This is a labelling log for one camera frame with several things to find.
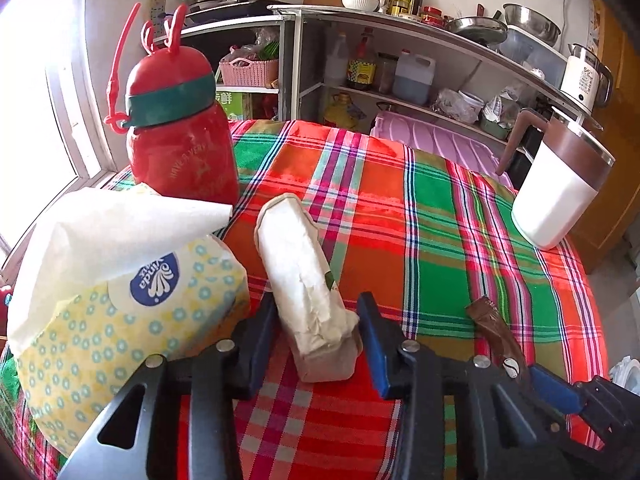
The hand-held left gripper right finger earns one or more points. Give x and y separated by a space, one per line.
380 360

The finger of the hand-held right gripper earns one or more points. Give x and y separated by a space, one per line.
555 390

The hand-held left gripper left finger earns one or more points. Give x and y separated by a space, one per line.
260 340

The white trash bin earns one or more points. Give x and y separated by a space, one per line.
625 375

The beige paper bag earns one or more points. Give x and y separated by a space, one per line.
300 270

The short brown wrapper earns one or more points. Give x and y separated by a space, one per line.
492 330

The yellow tissue pack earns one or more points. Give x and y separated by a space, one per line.
125 320

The plaid tablecloth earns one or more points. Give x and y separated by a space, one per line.
425 220

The white pitcher brown lid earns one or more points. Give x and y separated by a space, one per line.
550 200

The red water bottle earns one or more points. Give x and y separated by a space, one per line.
185 160

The purple plastic storage box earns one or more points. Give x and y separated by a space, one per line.
425 135

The green cardboard box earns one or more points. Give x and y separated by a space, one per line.
235 106

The wooden door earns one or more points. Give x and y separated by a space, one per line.
620 160

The yellow cooking oil bottle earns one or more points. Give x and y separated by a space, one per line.
342 112

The green plastic basket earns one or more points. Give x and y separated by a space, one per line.
495 128

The pink woven basket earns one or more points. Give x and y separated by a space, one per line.
250 72

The white round tub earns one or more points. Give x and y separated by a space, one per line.
471 107

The small white metal shelf rack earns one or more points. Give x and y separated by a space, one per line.
287 60

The white plastic jug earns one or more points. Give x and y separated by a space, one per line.
412 80

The tall clear plastic bottle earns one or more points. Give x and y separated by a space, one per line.
336 62

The soy sauce bottle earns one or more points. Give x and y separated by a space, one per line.
362 67

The white electric kettle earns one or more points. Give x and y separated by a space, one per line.
580 80

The black induction cooker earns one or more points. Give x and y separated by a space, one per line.
235 12

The clear plastic storage box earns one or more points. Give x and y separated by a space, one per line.
535 60

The large white metal shelf rack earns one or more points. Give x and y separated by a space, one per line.
450 35

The beige power strip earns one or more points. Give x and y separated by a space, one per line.
157 17

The steel frying pan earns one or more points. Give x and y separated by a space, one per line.
477 27

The red jar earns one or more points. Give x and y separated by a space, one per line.
432 16

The white bowl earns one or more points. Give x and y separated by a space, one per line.
360 2

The steel mixing bowl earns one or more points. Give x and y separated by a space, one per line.
532 22

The white window frame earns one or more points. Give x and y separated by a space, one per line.
75 85

